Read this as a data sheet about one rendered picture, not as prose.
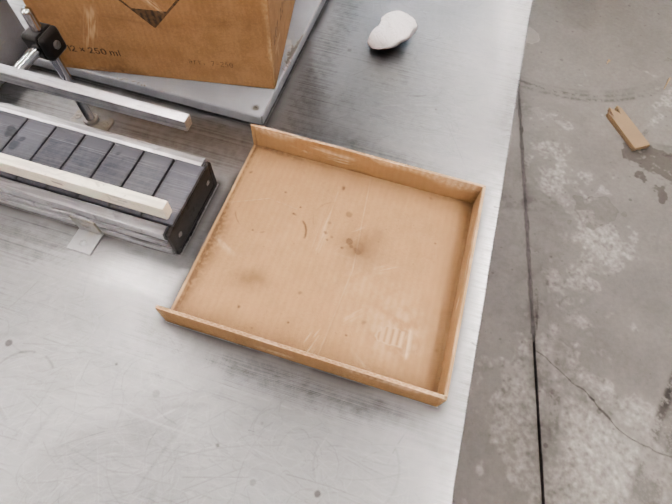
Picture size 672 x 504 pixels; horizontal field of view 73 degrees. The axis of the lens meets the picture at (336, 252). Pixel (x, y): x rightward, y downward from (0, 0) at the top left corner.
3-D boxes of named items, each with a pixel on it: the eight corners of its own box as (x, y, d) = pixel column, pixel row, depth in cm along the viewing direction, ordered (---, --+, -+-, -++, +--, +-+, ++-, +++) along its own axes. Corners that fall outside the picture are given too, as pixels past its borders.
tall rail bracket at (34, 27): (58, 150, 59) (-25, 39, 45) (88, 111, 63) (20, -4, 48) (80, 157, 59) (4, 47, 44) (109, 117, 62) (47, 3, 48)
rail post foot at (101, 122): (69, 122, 62) (65, 118, 61) (79, 109, 63) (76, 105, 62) (105, 134, 61) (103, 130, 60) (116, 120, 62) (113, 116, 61)
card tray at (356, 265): (165, 321, 49) (154, 307, 46) (255, 144, 61) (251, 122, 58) (437, 407, 46) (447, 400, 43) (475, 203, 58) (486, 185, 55)
